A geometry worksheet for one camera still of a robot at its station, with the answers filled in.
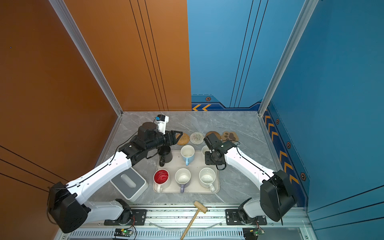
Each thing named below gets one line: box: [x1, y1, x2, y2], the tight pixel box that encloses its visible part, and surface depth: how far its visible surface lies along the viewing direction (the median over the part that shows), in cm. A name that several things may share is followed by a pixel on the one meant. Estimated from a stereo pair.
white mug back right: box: [201, 145, 210, 156], surface depth 89 cm
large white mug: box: [199, 167, 216, 193], surface depth 82 cm
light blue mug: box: [180, 145, 195, 166], surface depth 89 cm
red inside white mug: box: [153, 169, 170, 193], surface depth 81 cm
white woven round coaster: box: [189, 132, 204, 145], surface depth 105 cm
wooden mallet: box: [180, 201, 208, 240], surface depth 76 cm
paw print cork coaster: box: [220, 131, 239, 144], surface depth 107 cm
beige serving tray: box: [152, 150, 220, 194], surface depth 86 cm
